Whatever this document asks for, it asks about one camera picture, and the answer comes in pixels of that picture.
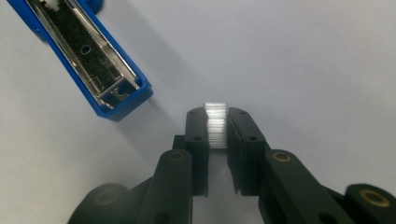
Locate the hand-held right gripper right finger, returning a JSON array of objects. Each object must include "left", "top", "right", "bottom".
[{"left": 226, "top": 106, "right": 273, "bottom": 198}]

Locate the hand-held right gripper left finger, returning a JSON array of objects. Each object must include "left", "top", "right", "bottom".
[{"left": 173, "top": 106, "right": 210, "bottom": 198}]

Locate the silver staple strip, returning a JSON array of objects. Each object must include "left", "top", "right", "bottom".
[{"left": 203, "top": 102, "right": 230, "bottom": 150}]

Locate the blue stapler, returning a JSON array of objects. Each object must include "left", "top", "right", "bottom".
[{"left": 7, "top": 0, "right": 154, "bottom": 122}]

